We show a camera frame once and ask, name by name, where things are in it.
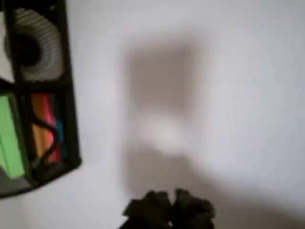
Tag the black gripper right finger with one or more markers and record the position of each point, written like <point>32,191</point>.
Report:
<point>193,212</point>

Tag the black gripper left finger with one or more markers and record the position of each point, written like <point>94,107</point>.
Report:
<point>147,210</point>

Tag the black mesh desk organizer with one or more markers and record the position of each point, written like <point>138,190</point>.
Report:
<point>69,100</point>

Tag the blue sticky flag stack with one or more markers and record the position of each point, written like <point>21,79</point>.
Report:
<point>60,138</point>

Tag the green sticky note pad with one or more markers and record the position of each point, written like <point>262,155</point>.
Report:
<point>9,133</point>

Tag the white tape roll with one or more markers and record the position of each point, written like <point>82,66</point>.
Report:
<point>48,47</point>

